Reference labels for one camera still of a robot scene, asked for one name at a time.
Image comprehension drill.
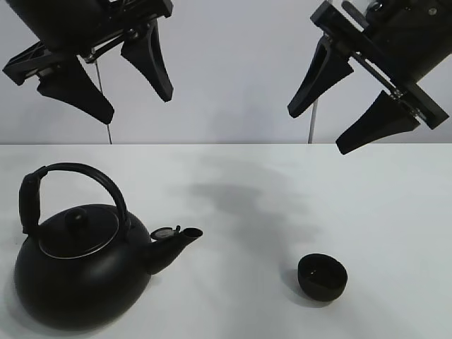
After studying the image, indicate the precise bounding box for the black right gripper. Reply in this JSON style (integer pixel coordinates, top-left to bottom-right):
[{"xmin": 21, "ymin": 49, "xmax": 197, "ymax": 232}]
[{"xmin": 287, "ymin": 1, "xmax": 451, "ymax": 155}]

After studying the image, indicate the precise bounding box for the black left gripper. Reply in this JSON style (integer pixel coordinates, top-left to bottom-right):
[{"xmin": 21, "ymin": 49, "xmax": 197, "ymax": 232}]
[{"xmin": 3, "ymin": 1, "xmax": 174, "ymax": 124}]

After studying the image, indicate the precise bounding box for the small black teacup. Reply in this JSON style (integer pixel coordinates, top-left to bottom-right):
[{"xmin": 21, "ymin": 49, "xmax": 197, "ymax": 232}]
[{"xmin": 297, "ymin": 253, "xmax": 348, "ymax": 302}]

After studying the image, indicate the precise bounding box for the black metal tea kettle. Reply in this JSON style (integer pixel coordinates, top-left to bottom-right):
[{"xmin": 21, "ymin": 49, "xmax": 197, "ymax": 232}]
[{"xmin": 13, "ymin": 162, "xmax": 203, "ymax": 330}]

